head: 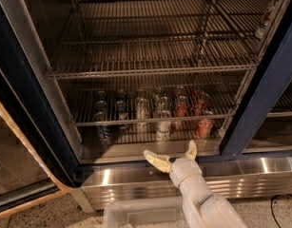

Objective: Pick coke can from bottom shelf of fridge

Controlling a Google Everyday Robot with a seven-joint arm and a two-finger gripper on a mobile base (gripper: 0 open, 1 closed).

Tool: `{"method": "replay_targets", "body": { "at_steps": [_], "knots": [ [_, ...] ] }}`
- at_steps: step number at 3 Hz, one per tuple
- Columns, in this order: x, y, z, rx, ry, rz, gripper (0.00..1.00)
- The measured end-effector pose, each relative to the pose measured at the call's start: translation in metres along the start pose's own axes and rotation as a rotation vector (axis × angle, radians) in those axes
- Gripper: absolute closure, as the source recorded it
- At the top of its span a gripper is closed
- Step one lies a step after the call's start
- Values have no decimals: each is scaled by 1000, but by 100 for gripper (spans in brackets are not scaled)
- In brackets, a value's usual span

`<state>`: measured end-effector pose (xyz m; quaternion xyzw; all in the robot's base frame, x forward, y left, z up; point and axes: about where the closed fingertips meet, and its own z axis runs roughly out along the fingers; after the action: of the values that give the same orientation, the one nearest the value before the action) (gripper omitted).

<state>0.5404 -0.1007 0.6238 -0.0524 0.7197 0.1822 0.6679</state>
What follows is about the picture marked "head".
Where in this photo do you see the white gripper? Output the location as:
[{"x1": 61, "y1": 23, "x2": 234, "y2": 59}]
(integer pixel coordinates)
[{"x1": 144, "y1": 140, "x2": 202, "y2": 186}]

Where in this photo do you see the white green soda can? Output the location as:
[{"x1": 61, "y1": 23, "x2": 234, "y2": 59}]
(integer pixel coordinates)
[{"x1": 156, "y1": 110, "x2": 171, "y2": 140}]

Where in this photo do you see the red coke can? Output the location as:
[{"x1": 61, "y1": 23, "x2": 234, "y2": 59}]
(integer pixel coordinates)
[{"x1": 174, "y1": 95, "x2": 187, "y2": 130}]

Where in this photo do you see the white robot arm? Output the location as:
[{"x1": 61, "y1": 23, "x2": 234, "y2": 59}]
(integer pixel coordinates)
[{"x1": 144, "y1": 140, "x2": 247, "y2": 228}]

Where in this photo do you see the front orange soda can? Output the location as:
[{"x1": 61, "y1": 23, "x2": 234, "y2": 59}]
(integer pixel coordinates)
[{"x1": 196, "y1": 110, "x2": 214, "y2": 139}]

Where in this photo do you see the orange soda can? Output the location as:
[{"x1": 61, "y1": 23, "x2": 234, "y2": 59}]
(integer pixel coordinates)
[
  {"x1": 192, "y1": 89, "x2": 209, "y2": 116},
  {"x1": 196, "y1": 110, "x2": 214, "y2": 139}
]

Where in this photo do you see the rear white soda can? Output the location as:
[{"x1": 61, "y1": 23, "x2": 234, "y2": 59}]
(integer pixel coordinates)
[{"x1": 153, "y1": 88, "x2": 170, "y2": 112}]

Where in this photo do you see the silver can front middle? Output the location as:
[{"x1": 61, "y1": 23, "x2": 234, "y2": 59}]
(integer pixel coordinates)
[{"x1": 136, "y1": 97, "x2": 149, "y2": 125}]

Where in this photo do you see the rear orange soda can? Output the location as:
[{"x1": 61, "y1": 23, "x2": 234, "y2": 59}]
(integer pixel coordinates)
[{"x1": 192, "y1": 89, "x2": 209, "y2": 116}]

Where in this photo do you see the front blue pepsi can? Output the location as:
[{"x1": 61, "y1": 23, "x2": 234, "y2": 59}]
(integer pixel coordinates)
[{"x1": 95, "y1": 111, "x2": 111, "y2": 143}]

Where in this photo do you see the steel fridge bottom grille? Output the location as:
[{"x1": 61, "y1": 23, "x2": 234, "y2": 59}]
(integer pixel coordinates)
[{"x1": 81, "y1": 157, "x2": 292, "y2": 210}]

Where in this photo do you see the open fridge glass door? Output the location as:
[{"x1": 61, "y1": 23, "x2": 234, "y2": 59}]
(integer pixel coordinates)
[{"x1": 0, "y1": 60, "x2": 73, "y2": 220}]

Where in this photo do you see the bottle on upper right shelf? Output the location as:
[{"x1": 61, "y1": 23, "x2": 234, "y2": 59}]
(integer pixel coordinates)
[{"x1": 255, "y1": 0, "x2": 280, "y2": 39}]

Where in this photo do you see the clear plastic bin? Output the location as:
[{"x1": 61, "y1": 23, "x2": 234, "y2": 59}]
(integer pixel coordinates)
[{"x1": 103, "y1": 196, "x2": 206, "y2": 228}]

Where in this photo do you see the middle wire shelf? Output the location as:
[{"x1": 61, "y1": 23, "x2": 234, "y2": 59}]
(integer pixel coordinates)
[{"x1": 72, "y1": 80, "x2": 236, "y2": 127}]

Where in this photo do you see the wire shelf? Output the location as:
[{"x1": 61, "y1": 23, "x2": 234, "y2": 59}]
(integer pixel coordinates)
[
  {"x1": 72, "y1": 80, "x2": 236, "y2": 127},
  {"x1": 49, "y1": 0, "x2": 269, "y2": 79}
]

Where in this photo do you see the black cable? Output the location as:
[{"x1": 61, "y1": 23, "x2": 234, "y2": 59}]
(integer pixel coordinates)
[{"x1": 270, "y1": 193, "x2": 292, "y2": 228}]

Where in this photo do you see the upper wire shelf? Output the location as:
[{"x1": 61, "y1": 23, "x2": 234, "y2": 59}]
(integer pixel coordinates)
[{"x1": 49, "y1": 0, "x2": 269, "y2": 79}]

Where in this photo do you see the blue fridge center post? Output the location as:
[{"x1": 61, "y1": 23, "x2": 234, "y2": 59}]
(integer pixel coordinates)
[{"x1": 221, "y1": 5, "x2": 292, "y2": 159}]

